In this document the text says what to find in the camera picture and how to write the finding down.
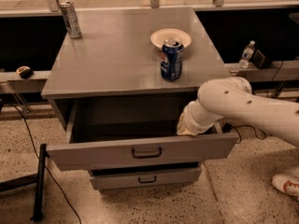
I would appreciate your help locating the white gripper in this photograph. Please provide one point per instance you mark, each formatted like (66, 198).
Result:
(189, 121)

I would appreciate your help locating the grey top drawer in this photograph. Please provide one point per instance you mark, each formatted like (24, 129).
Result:
(114, 134)

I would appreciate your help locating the grey drawer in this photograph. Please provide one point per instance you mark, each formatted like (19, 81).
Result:
(114, 134)
(145, 179)

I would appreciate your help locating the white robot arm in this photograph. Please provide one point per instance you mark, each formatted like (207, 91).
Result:
(232, 98)

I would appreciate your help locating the grey drawer cabinet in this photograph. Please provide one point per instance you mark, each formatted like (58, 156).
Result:
(115, 59)

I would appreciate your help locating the grey bottom drawer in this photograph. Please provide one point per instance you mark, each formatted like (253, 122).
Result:
(145, 179)

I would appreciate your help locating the blue pepsi can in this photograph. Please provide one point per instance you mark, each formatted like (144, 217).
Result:
(172, 58)

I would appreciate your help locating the white paper bowl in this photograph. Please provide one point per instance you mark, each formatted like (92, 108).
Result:
(158, 37)

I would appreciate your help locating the clear water bottle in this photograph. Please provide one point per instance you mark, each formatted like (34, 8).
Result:
(247, 54)

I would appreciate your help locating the small black box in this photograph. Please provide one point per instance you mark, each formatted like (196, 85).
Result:
(260, 60)

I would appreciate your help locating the white red sneaker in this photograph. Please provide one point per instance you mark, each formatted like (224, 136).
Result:
(287, 184)

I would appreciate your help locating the silver tall can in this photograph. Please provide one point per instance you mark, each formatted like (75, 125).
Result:
(70, 18)

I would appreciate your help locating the black round tape measure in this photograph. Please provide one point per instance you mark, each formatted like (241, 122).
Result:
(24, 72)

